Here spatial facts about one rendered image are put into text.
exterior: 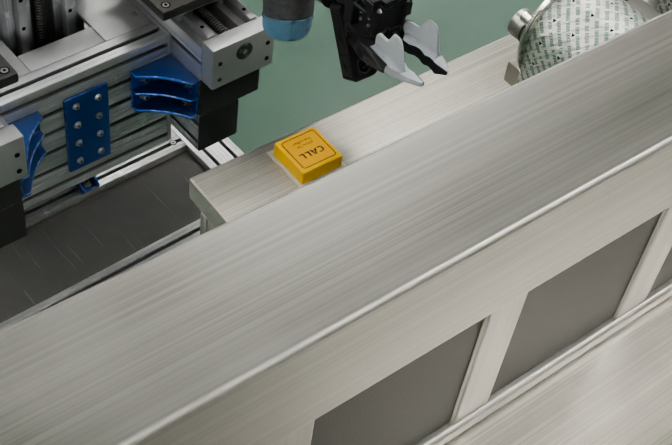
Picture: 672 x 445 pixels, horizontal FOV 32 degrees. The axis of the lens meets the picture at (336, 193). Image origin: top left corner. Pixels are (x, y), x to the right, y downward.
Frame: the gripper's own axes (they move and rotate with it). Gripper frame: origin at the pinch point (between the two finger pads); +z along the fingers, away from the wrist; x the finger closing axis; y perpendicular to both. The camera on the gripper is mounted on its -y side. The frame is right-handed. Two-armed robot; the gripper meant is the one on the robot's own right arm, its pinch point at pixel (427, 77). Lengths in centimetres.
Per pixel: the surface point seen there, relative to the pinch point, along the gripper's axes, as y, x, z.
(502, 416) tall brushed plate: 35, -48, 55
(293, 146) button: -16.6, -11.6, -11.5
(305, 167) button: -16.6, -12.5, -7.3
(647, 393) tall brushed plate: 35, -38, 59
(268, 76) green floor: -109, 58, -107
